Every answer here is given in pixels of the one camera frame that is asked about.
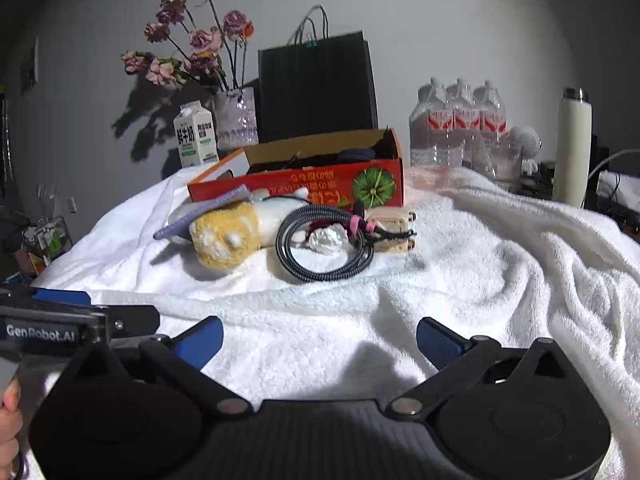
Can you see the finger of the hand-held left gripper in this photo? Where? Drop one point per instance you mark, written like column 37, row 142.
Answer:
column 132, row 319
column 60, row 296

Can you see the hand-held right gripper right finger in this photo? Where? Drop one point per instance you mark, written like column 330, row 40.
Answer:
column 440, row 342

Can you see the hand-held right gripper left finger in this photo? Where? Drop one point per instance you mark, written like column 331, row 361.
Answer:
column 200, row 342

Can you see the yellow snack packet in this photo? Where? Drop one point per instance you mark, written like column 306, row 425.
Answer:
column 225, row 235

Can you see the white tissue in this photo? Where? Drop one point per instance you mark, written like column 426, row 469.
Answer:
column 327, row 240

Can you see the orange cardboard box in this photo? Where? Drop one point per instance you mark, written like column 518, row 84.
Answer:
column 310, row 180

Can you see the person's left hand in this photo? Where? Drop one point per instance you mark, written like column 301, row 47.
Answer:
column 9, row 415

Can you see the clear plastic organizer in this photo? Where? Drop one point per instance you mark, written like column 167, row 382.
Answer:
column 47, row 240

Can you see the white towel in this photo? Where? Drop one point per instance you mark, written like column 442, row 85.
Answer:
column 500, row 270

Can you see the clear glass beaker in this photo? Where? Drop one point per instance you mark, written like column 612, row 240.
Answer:
column 495, row 160

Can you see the white green milk carton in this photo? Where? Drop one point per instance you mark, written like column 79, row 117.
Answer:
column 195, row 135

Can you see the navy folding umbrella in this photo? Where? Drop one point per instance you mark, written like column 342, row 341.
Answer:
column 357, row 154

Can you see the white round figurine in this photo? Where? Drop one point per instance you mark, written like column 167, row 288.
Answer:
column 525, row 142

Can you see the textured glass vase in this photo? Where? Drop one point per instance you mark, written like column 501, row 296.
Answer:
column 236, row 117

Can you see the white thermos bottle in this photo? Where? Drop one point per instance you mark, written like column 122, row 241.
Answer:
column 572, row 150

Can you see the black paper bag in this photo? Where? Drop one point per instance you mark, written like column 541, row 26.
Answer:
column 315, row 95

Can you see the dried pink flower bouquet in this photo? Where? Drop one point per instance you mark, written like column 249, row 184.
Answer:
column 200, row 40

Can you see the teal binder clip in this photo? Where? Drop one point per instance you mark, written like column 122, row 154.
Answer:
column 311, row 42

